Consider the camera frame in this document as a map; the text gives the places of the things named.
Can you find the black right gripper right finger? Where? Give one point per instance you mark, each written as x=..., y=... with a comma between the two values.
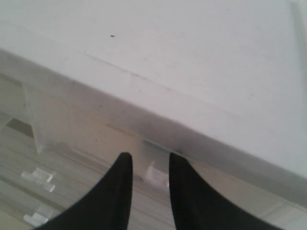
x=197, y=206

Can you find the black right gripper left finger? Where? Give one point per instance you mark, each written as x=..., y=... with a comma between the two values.
x=106, y=207

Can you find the clear middle wide drawer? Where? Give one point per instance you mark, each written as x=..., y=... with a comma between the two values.
x=38, y=179

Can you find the clear wide drawer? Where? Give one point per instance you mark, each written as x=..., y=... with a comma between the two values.
x=38, y=179
x=25, y=210

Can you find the clear bottom wide drawer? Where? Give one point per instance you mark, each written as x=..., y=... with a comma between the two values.
x=25, y=210

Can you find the white plastic drawer cabinet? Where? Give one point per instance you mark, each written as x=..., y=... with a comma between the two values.
x=234, y=71

